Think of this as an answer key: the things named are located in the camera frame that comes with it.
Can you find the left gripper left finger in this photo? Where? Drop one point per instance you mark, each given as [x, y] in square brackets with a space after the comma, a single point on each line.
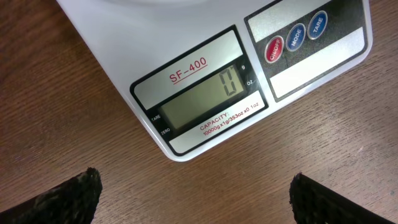
[73, 201]

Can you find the white digital kitchen scale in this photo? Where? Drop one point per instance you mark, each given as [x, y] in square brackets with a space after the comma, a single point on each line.
[196, 73]

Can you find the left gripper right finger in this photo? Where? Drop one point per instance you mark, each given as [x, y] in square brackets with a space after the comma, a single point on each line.
[314, 203]

